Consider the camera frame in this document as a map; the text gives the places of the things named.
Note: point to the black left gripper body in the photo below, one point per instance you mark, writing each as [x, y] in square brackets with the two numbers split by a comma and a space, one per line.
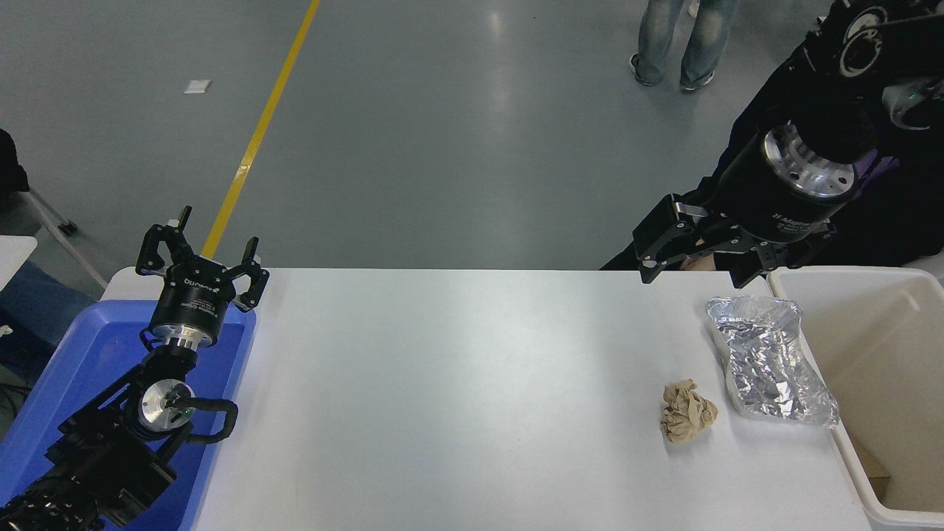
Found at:
[193, 299]

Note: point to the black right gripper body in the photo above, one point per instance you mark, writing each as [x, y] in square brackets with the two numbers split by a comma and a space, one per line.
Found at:
[767, 206]

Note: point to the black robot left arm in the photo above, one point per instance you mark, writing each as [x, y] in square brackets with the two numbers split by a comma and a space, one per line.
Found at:
[110, 457]

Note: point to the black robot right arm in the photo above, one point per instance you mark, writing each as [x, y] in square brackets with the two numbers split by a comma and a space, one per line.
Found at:
[811, 158]

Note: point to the person's hand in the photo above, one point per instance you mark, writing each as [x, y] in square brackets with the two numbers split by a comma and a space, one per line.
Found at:
[699, 261]

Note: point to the crumpled silver foil tray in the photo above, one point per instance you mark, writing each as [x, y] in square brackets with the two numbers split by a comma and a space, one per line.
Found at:
[767, 361]

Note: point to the blue plastic tray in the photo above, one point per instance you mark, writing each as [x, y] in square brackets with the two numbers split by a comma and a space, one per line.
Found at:
[96, 346]

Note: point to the seated person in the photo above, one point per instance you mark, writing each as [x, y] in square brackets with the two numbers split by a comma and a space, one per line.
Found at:
[900, 221]

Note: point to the large pale plastic bin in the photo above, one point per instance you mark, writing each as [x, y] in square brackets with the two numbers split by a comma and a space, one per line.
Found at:
[885, 369]

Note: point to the white side table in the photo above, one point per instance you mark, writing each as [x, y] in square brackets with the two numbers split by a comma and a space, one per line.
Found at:
[13, 254]

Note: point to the white paper scrap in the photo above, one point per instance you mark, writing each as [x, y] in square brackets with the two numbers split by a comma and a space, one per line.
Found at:
[198, 86]

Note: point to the walking person in pale jeans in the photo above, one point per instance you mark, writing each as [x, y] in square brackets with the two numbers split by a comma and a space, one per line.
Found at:
[700, 37]

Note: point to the crumpled tan paper ball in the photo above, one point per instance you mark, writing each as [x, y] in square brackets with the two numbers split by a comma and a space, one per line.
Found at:
[687, 413]

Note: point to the black fabric item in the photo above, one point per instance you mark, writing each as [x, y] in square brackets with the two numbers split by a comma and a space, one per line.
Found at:
[11, 166]

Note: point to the grey metal frame leg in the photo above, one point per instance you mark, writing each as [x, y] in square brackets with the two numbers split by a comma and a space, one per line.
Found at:
[66, 236]

